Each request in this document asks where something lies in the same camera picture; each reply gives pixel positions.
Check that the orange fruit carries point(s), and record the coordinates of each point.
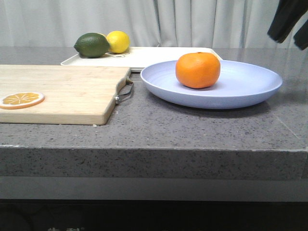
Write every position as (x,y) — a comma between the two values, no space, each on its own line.
(197,70)

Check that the metal cutting board handle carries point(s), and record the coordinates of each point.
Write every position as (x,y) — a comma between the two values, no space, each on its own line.
(126,92)

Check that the wooden cutting board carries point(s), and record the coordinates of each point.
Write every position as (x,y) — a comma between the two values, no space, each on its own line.
(78,95)

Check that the orange slice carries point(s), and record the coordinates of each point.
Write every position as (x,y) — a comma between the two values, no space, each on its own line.
(21,100)

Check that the white curtain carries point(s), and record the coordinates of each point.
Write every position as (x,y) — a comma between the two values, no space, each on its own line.
(158,23)

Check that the yellow lemon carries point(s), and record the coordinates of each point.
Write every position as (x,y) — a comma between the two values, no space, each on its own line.
(119,41)

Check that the green lime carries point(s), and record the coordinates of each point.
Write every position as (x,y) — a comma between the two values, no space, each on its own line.
(92,45)

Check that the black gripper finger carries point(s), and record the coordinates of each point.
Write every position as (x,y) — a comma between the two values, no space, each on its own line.
(301,37)
(287,15)

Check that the cream white tray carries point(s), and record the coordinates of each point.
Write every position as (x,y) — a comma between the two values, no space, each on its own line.
(137,58)

